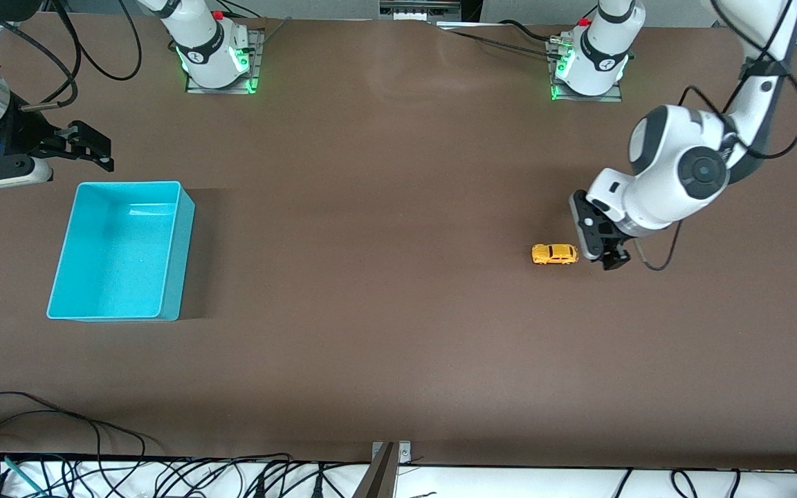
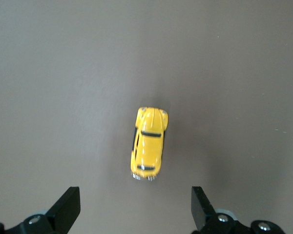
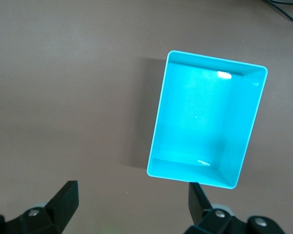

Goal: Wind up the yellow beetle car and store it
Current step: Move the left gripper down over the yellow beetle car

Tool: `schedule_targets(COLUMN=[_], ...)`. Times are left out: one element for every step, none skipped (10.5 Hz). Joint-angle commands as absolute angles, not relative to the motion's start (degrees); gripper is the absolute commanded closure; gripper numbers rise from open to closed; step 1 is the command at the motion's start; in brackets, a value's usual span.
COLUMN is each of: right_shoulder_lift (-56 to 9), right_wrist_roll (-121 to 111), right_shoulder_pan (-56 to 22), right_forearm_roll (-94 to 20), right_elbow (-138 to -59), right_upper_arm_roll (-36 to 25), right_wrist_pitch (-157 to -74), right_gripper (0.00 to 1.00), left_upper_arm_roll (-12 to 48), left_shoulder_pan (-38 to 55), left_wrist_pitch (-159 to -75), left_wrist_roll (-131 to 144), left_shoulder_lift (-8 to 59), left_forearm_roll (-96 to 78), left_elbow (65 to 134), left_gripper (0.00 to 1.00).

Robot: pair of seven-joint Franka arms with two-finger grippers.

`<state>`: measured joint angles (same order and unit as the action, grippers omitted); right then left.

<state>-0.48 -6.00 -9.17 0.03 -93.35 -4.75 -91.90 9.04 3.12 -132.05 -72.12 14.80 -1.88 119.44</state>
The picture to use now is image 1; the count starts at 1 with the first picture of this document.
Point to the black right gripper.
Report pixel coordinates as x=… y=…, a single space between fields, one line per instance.
x=27 y=133

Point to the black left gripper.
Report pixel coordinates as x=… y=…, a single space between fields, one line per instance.
x=614 y=257

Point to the yellow beetle toy car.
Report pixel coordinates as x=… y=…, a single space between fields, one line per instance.
x=555 y=254

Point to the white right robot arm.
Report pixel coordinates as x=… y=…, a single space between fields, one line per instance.
x=205 y=48

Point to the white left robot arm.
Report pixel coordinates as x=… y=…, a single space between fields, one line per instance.
x=675 y=173

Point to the teal plastic bin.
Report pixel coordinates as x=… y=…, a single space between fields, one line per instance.
x=115 y=256

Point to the white power strip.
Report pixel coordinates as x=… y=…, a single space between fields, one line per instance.
x=412 y=10

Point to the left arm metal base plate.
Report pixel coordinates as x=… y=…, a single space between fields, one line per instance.
x=613 y=97

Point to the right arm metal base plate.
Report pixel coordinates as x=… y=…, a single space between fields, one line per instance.
x=257 y=48

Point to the metal bracket with pole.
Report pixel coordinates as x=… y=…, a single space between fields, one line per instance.
x=385 y=477

